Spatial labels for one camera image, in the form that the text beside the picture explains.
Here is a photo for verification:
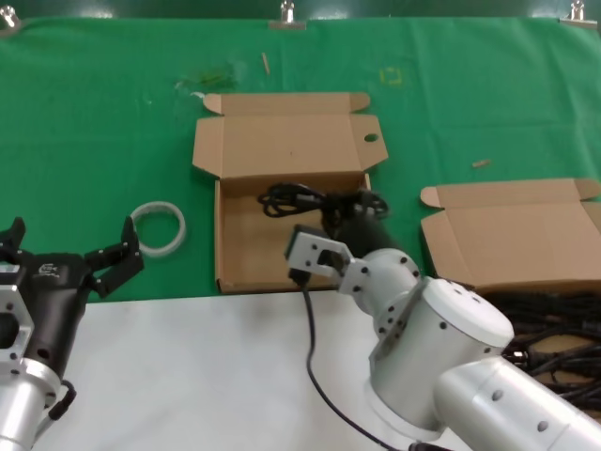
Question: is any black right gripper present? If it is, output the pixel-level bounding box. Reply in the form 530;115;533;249
321;187;403;262

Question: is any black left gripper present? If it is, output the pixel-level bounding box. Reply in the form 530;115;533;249
0;215;146;377

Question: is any black power cable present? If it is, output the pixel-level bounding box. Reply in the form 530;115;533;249
504;342;601;411
487;291;601;377
256;181;391;225

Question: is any open cardboard box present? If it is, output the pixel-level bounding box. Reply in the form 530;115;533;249
191;92;390;296
419;178;601;298

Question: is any clear tape roll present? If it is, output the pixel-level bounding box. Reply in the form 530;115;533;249
130;200;188;259

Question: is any green table cloth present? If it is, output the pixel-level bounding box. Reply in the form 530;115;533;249
0;17;601;306

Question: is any clear crumpled tape patch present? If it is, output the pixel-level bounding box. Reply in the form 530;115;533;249
176;60;248;91

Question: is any metal binder clip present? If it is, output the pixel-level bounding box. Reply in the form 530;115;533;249
559;0;601;28
267;0;307;32
0;8;24;39

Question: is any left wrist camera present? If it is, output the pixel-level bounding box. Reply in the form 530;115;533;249
0;257;23;286

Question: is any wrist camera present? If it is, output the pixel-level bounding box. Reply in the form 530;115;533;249
0;257;23;286
283;224;326;286

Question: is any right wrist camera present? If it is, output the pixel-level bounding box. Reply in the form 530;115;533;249
283;224;326;286

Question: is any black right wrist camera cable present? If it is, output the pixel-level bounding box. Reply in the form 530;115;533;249
300;280;414;447

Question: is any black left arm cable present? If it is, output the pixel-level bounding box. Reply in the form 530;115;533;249
46;378;78;424

